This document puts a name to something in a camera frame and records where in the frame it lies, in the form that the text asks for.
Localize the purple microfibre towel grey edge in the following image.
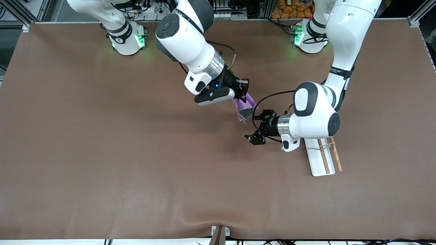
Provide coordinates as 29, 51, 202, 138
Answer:
233, 93, 258, 124

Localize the white power strip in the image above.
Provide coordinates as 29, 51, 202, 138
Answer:
128, 3, 166, 21

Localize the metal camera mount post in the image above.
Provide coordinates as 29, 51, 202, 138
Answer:
208, 225, 231, 245

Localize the aluminium frame profile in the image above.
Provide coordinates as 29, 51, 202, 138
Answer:
407, 0, 436, 28
0, 0, 51, 33

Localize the grey equipment rack with cables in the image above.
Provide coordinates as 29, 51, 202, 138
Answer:
214, 0, 251, 20

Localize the white rectangular tray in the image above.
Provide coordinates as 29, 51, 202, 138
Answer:
304, 136, 343, 177

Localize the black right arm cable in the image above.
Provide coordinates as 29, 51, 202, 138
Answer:
177, 40, 236, 74

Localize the orange snack bags pile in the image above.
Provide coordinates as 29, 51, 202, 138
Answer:
271, 0, 315, 19

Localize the brown table mat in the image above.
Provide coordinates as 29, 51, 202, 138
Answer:
0, 19, 436, 240

